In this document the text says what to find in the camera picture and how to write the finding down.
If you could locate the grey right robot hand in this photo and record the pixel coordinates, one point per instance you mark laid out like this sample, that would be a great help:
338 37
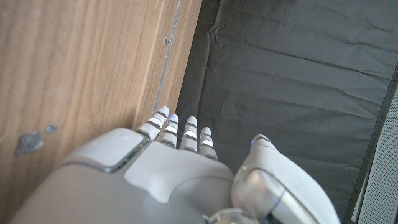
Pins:
174 183

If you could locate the black backdrop curtain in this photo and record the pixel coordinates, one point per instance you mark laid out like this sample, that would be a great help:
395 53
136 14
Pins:
295 93

